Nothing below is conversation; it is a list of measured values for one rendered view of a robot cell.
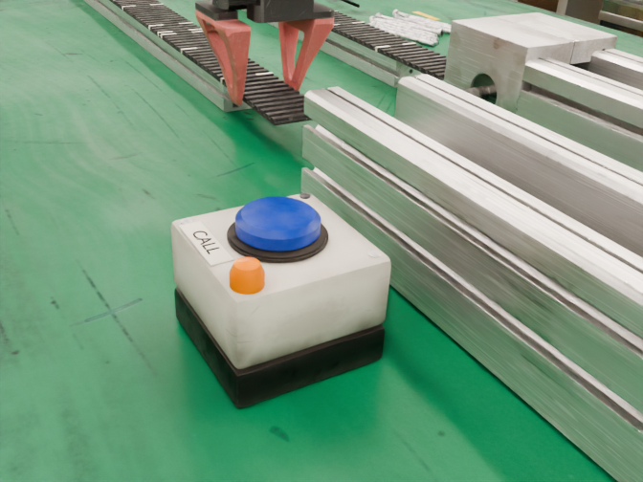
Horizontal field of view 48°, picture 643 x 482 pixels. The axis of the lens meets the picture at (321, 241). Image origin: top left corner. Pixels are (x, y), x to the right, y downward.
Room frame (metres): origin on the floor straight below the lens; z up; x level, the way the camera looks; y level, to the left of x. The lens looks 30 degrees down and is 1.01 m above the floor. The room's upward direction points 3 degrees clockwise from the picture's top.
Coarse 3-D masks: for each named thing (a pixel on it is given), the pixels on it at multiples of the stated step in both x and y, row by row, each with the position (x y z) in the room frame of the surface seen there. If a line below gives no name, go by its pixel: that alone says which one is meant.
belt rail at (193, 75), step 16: (96, 0) 1.01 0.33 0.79; (112, 16) 0.92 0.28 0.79; (128, 16) 0.86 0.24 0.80; (128, 32) 0.87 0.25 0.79; (144, 32) 0.81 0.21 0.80; (144, 48) 0.82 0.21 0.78; (160, 48) 0.79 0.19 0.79; (176, 64) 0.73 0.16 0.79; (192, 64) 0.69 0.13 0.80; (192, 80) 0.69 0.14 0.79; (208, 80) 0.66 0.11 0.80; (208, 96) 0.66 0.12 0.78; (224, 96) 0.64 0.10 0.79
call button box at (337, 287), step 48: (192, 240) 0.29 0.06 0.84; (240, 240) 0.28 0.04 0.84; (336, 240) 0.29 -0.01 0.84; (192, 288) 0.28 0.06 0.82; (288, 288) 0.25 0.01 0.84; (336, 288) 0.26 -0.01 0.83; (384, 288) 0.28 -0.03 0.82; (192, 336) 0.28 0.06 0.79; (240, 336) 0.24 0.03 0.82; (288, 336) 0.25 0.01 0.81; (336, 336) 0.27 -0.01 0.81; (384, 336) 0.28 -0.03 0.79; (240, 384) 0.24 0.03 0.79; (288, 384) 0.25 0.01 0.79
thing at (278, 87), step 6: (270, 84) 0.61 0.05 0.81; (276, 84) 0.61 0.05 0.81; (282, 84) 0.61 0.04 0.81; (288, 84) 0.61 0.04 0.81; (246, 90) 0.59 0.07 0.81; (252, 90) 0.59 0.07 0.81; (258, 90) 0.59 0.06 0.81; (264, 90) 0.59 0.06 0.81; (270, 90) 0.59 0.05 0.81; (276, 90) 0.60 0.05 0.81; (282, 90) 0.60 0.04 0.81; (288, 90) 0.60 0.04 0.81; (246, 96) 0.58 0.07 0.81
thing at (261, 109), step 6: (270, 102) 0.56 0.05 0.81; (276, 102) 0.56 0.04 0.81; (282, 102) 0.57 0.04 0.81; (288, 102) 0.57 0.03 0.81; (294, 102) 0.57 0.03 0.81; (300, 102) 0.57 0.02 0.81; (258, 108) 0.55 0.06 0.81; (264, 108) 0.55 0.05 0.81; (270, 108) 0.55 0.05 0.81; (276, 108) 0.55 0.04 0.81; (282, 108) 0.55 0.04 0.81; (288, 108) 0.56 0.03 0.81; (294, 108) 0.56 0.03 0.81; (264, 114) 0.54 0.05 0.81
